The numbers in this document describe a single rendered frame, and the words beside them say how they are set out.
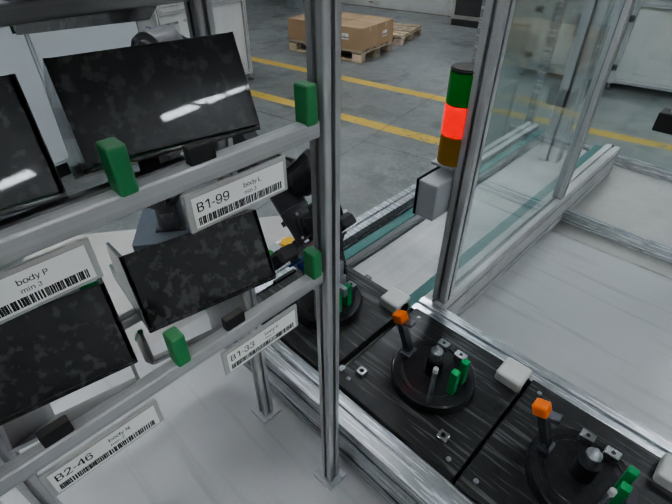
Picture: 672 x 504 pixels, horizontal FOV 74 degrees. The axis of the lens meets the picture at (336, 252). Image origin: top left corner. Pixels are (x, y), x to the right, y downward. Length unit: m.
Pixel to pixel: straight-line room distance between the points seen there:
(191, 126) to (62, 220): 0.12
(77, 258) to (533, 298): 1.03
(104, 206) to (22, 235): 0.04
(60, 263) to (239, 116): 0.17
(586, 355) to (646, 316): 0.22
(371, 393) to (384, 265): 0.41
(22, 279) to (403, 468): 0.57
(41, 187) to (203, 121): 0.12
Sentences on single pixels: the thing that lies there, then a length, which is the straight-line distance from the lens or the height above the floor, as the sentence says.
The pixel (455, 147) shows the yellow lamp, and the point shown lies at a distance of 0.77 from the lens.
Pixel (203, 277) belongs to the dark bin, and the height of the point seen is 1.33.
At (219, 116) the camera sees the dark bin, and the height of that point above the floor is 1.48.
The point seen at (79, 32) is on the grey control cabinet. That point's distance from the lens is 3.83.
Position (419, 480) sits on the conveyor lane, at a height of 0.96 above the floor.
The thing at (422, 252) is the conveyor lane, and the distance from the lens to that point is 1.15.
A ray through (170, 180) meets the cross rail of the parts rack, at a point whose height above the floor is 1.47.
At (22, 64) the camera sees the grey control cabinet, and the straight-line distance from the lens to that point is 3.68.
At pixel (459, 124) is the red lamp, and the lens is 0.76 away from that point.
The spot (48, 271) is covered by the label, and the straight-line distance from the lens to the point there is 0.30.
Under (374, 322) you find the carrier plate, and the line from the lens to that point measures 0.88.
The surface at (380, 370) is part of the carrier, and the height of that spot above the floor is 0.97.
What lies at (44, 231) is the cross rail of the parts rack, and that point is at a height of 1.47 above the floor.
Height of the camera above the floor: 1.61
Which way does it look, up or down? 38 degrees down
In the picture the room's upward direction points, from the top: straight up
